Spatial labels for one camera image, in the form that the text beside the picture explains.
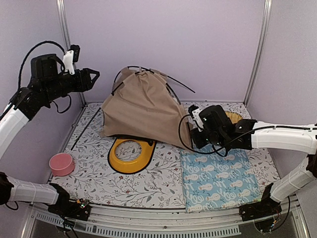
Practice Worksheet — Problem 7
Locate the golden leaf shaped tray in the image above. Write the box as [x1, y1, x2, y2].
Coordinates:
[225, 111, 243, 124]

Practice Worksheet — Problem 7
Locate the yellow pet bowl stand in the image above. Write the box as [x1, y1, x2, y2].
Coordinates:
[107, 137, 157, 175]

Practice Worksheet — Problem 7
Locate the pink round bowl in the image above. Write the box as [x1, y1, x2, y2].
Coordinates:
[49, 153, 75, 177]

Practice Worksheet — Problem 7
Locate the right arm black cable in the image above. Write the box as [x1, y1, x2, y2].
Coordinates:
[178, 114, 275, 157]

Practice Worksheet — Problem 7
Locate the beige fabric pet tent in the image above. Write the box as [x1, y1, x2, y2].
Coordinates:
[99, 69, 194, 149]

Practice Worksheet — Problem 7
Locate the left aluminium frame post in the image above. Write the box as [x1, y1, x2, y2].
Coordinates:
[55, 0, 87, 107]

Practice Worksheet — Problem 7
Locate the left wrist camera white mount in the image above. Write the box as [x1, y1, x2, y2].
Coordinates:
[62, 50, 75, 75]

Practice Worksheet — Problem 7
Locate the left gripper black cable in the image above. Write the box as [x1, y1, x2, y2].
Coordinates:
[17, 41, 72, 115]

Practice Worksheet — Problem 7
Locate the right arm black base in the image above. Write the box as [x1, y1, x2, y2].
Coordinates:
[239, 183, 282, 233]

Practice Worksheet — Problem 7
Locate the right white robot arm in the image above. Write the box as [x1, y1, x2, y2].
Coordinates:
[188, 105, 317, 203]

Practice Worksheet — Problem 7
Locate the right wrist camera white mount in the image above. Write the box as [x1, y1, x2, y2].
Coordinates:
[188, 105, 204, 132]

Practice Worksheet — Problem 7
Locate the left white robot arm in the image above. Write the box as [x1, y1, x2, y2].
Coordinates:
[0, 52, 100, 212]

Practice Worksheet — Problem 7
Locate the right aluminium frame post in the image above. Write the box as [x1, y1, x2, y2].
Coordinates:
[243, 0, 272, 107]

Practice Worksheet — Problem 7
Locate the aluminium front rail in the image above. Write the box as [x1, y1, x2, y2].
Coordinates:
[22, 195, 313, 238]

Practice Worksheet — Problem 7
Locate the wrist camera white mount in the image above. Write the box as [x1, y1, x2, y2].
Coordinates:
[62, 50, 75, 75]
[188, 105, 204, 132]

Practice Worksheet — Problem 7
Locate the aluminium frame post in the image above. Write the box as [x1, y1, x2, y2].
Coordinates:
[243, 0, 272, 107]
[55, 0, 87, 107]

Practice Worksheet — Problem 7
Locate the blue snowman pattern mat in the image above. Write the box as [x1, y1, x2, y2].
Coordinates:
[181, 149, 262, 213]

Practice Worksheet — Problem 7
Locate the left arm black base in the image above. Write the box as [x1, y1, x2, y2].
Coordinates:
[48, 197, 91, 221]

